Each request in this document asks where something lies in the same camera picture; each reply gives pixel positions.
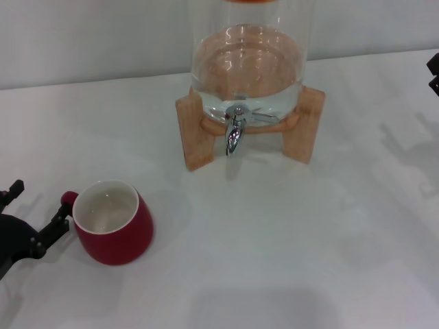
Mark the wooden dispenser stand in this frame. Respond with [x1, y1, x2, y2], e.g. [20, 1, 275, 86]
[176, 84, 326, 171]

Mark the red ceramic cup white inside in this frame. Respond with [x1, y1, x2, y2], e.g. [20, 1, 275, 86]
[60, 180, 155, 267]

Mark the chrome faucet with lever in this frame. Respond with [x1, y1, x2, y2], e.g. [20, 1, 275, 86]
[224, 105, 279, 158]

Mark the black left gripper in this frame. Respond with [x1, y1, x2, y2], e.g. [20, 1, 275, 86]
[0, 178, 74, 279]

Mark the clear glass water dispenser jar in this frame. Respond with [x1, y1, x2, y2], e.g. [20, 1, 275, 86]
[189, 0, 313, 126]

